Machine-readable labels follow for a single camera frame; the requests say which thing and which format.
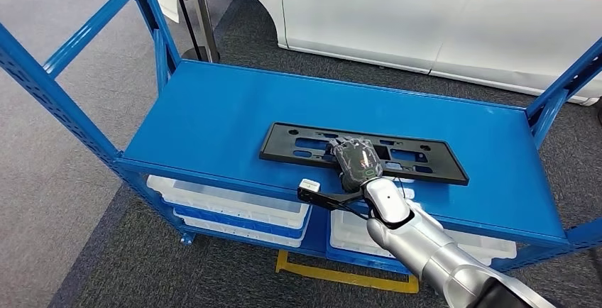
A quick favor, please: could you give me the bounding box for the yellow floor tape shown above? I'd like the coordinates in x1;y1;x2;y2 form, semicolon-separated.
275;249;420;295

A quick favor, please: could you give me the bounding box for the blue plastic storage bin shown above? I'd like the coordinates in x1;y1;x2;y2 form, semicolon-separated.
325;244;412;276
162;197;312;241

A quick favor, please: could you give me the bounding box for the black plastic plate bracket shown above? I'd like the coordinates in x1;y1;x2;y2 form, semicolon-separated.
259;122;470;187

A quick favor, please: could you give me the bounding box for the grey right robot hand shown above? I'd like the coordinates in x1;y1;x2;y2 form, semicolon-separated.
329;136;384;193

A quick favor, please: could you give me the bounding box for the white car with red stripe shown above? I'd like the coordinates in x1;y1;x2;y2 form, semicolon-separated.
146;0;602;107

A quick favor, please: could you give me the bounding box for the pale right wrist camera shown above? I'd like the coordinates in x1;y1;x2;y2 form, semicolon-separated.
297;179;373;217

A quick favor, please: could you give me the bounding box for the grey metal pole stand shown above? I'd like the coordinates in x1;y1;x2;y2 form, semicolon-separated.
185;0;222;64

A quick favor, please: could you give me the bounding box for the blue metal shelf rack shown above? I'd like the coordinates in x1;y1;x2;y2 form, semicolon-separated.
0;0;602;274

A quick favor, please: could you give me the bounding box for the thin black pole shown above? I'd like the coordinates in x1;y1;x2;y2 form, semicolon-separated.
167;0;204;61

